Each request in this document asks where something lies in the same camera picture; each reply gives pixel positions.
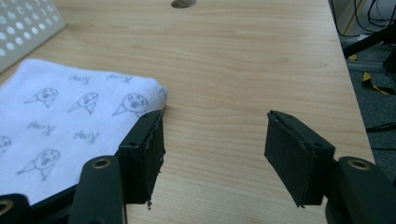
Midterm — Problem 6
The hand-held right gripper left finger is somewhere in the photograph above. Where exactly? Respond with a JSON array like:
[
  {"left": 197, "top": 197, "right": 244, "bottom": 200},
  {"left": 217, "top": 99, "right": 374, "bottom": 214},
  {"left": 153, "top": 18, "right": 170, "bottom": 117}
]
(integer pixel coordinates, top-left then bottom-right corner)
[{"left": 117, "top": 108, "right": 166, "bottom": 210}]

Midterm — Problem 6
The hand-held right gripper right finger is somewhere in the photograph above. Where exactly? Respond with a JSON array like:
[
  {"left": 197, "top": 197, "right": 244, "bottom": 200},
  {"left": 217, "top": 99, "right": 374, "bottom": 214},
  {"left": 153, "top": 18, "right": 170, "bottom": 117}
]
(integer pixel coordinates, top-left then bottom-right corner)
[{"left": 263, "top": 109, "right": 336, "bottom": 208}]

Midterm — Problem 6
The white printed towel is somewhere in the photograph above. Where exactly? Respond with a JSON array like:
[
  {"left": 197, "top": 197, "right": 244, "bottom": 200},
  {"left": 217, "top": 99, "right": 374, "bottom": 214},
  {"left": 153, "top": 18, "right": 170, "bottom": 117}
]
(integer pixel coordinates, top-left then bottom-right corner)
[{"left": 0, "top": 57, "right": 168, "bottom": 206}]

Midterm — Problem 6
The yellow black floor tape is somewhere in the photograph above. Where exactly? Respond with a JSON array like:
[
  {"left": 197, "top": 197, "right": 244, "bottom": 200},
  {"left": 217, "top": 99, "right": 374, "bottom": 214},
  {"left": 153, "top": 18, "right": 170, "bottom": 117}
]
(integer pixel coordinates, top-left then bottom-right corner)
[{"left": 347, "top": 54, "right": 396, "bottom": 96}]

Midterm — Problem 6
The white perforated basket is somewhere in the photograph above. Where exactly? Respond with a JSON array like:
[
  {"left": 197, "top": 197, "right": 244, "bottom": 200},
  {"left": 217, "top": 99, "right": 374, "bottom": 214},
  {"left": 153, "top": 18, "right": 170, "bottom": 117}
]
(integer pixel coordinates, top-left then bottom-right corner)
[{"left": 0, "top": 0, "right": 66, "bottom": 74}]

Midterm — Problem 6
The aluminium profile rail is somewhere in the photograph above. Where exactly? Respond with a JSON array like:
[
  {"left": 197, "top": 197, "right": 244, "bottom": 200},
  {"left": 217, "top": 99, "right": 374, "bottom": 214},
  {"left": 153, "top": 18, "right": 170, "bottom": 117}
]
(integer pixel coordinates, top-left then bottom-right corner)
[{"left": 346, "top": 59, "right": 389, "bottom": 74}]

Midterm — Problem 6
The black cable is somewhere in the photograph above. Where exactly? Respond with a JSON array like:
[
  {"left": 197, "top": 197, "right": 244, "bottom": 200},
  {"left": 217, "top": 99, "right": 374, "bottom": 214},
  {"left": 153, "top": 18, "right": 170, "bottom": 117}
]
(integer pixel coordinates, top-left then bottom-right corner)
[{"left": 329, "top": 0, "right": 396, "bottom": 38}]

